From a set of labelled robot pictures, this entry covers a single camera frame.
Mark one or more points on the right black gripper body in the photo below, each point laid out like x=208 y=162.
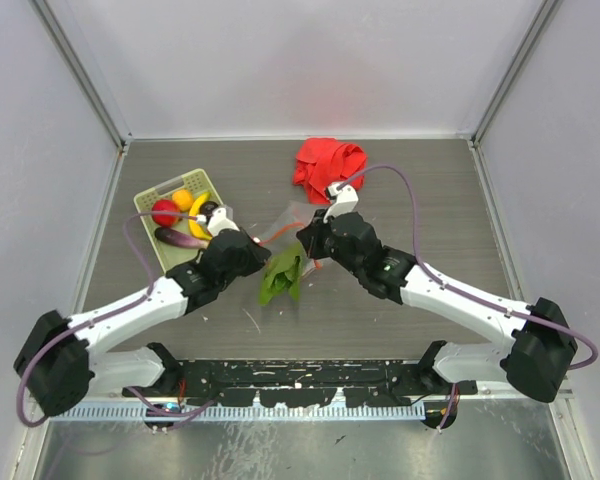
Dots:
x=331 y=250

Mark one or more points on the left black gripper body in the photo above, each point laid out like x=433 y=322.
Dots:
x=248 y=263

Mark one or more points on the clear zip top bag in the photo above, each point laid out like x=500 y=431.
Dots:
x=280 y=239

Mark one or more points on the green leafy vegetable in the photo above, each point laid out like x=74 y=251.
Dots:
x=283 y=274

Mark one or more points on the green plastic basket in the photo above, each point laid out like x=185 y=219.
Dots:
x=196 y=182

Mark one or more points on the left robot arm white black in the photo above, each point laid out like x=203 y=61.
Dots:
x=65 y=358

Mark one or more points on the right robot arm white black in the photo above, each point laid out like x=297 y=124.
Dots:
x=525 y=346

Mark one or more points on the yellow banana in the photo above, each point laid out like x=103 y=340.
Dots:
x=196 y=229

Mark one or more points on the dark purple plum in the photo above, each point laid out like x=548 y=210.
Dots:
x=207 y=208

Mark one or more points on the purple eggplant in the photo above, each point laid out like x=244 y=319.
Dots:
x=178 y=239

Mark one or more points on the yellow orange fruit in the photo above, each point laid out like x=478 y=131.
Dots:
x=183 y=199

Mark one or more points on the red crumpled cloth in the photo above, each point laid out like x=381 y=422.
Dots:
x=323 y=161

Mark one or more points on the red strawberry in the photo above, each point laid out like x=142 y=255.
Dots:
x=165 y=213

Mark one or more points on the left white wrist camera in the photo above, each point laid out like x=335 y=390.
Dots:
x=220 y=220

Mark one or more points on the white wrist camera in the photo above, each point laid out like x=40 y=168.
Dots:
x=343 y=199
x=220 y=220

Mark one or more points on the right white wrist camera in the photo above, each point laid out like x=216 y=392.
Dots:
x=343 y=199

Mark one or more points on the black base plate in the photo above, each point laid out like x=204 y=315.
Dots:
x=295 y=384

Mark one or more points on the slotted cable duct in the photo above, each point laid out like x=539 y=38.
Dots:
x=337 y=411

